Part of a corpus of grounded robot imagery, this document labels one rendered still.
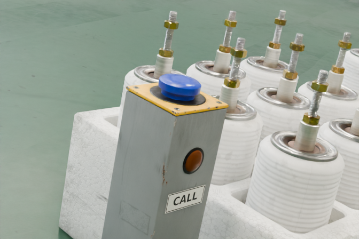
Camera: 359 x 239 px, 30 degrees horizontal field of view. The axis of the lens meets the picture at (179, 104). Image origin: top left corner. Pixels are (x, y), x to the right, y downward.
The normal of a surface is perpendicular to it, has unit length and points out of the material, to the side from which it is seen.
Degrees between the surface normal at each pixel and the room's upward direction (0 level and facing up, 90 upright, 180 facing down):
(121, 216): 90
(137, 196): 90
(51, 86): 0
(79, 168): 90
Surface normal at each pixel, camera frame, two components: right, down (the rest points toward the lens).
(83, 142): -0.71, 0.11
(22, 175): 0.18, -0.93
